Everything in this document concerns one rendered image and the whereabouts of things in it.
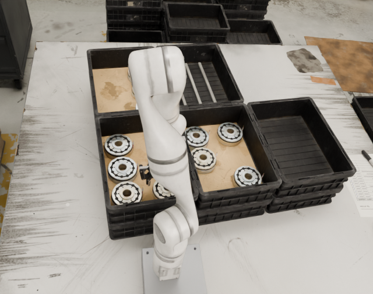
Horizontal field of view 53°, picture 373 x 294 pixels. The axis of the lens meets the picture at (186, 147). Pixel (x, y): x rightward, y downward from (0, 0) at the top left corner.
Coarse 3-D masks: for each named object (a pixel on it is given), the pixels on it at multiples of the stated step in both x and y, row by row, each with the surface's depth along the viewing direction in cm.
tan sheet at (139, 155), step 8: (104, 136) 146; (128, 136) 147; (136, 136) 148; (136, 144) 145; (144, 144) 146; (104, 152) 141; (136, 152) 143; (144, 152) 143; (136, 160) 141; (144, 160) 141; (136, 176) 136; (112, 184) 133; (144, 184) 134; (152, 184) 135; (144, 192) 132; (144, 200) 130
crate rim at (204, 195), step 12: (180, 108) 146; (192, 108) 147; (204, 108) 148; (252, 120) 147; (264, 144) 140; (192, 168) 129; (204, 192) 123; (216, 192) 124; (228, 192) 125; (240, 192) 127
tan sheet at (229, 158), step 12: (216, 144) 150; (240, 144) 152; (216, 156) 146; (228, 156) 147; (240, 156) 148; (216, 168) 143; (228, 168) 143; (204, 180) 138; (216, 180) 139; (228, 180) 140
